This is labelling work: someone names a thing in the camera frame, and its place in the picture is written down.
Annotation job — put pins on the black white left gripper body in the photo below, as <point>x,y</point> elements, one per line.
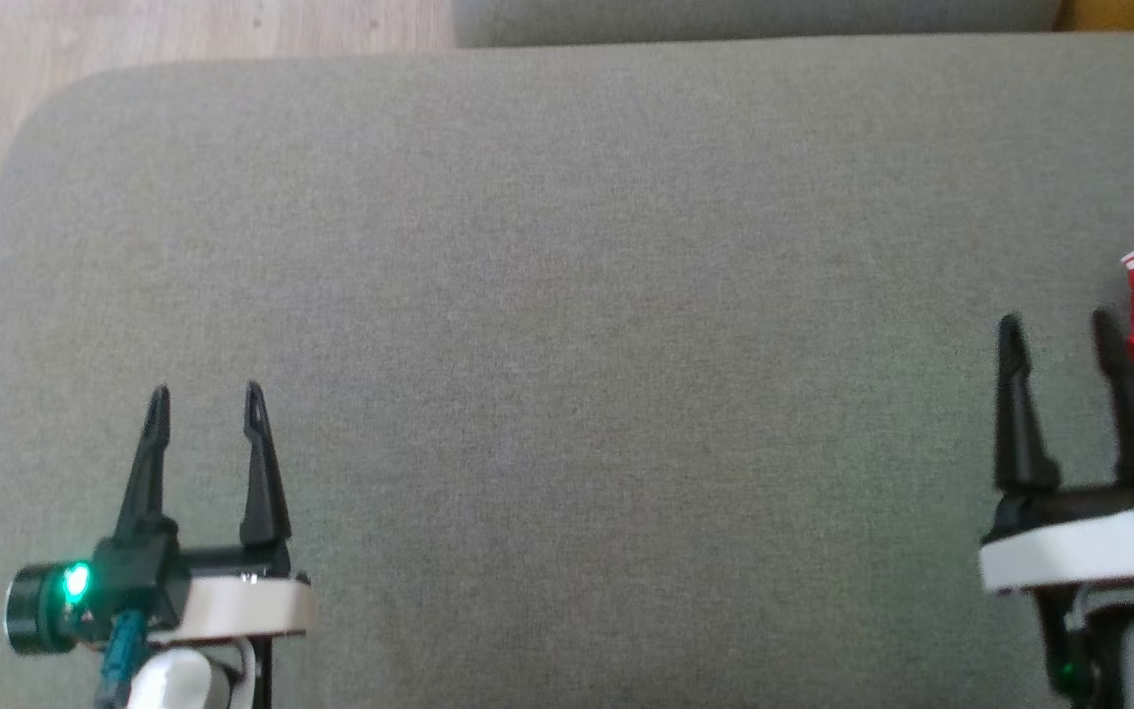
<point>242,606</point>

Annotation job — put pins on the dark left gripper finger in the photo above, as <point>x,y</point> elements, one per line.
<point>149,473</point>
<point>264,492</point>

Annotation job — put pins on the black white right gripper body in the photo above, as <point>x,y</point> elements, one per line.
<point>1089,551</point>

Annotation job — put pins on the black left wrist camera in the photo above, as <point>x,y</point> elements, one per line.
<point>139,576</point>

